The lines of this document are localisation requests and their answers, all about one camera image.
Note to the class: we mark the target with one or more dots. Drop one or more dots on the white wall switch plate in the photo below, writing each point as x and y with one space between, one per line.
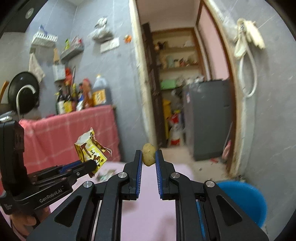
109 45

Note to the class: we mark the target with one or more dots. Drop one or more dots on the dark wooden door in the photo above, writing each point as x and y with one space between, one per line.
154 83

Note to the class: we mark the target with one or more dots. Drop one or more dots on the red white rice bag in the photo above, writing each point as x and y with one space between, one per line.
175 132

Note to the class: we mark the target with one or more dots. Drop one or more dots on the blue plastic bucket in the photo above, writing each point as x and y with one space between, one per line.
248 198

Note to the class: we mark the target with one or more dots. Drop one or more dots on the grey wall shelf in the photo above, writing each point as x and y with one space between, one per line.
72 49

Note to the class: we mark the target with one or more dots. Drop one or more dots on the small potato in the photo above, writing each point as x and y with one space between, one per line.
148 154

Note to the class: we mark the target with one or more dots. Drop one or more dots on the wooden shelf unit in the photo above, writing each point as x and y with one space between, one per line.
179 55

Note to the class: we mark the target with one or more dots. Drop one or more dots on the yellow snack wrapper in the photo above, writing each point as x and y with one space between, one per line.
88 148

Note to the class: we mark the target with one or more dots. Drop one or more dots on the white rubber gloves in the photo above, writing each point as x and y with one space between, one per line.
247 32

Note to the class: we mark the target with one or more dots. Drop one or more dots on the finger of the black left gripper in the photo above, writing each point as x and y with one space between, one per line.
79 168

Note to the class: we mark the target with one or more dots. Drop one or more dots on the black wok pan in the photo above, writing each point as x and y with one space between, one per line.
24 89

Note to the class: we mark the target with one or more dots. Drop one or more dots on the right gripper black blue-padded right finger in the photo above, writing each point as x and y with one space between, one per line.
203 210

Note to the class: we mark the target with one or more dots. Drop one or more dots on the person's left hand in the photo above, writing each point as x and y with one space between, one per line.
21 221

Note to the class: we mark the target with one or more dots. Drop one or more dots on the orange sauce bottle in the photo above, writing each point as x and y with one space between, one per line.
86 87

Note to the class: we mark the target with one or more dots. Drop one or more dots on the dark sauce bottle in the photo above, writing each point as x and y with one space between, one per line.
60 101

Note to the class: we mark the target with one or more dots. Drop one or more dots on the white wall rack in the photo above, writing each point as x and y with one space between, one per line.
44 39

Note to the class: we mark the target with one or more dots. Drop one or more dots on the green box on shelf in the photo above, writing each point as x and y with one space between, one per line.
168 84

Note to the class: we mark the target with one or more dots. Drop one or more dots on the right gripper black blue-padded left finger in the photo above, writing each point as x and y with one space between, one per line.
93 211

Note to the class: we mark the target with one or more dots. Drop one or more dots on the grey plastic bag on wall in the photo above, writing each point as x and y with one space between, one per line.
101 32

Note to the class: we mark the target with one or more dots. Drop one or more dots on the red plaid cloth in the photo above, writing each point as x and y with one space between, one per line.
50 141

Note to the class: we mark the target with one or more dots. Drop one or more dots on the large brown oil jug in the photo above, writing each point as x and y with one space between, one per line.
101 93

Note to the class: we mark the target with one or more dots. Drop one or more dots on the grey refrigerator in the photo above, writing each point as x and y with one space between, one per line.
207 116

